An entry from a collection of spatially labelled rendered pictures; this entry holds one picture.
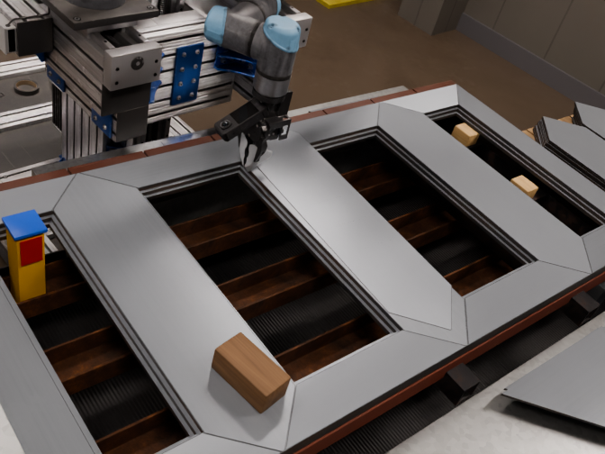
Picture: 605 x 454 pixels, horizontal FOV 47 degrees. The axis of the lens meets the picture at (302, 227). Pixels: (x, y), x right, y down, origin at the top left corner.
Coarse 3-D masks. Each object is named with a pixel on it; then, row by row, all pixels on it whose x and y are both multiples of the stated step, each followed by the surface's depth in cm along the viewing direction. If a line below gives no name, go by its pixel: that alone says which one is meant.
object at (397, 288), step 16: (400, 272) 145; (416, 272) 146; (432, 272) 147; (368, 288) 139; (384, 288) 140; (400, 288) 141; (416, 288) 142; (432, 288) 143; (384, 304) 136; (400, 304) 137
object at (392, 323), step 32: (480, 128) 201; (416, 160) 179; (160, 192) 150; (256, 192) 157; (448, 192) 173; (0, 224) 130; (288, 224) 151; (480, 224) 167; (192, 256) 136; (320, 256) 146; (96, 288) 126; (352, 288) 140; (480, 288) 149; (384, 320) 135; (512, 320) 142; (160, 384) 114; (192, 416) 109; (352, 416) 118; (96, 448) 103
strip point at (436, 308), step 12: (444, 288) 144; (420, 300) 140; (432, 300) 140; (444, 300) 141; (396, 312) 136; (408, 312) 136; (420, 312) 137; (432, 312) 138; (444, 312) 139; (432, 324) 135; (444, 324) 136
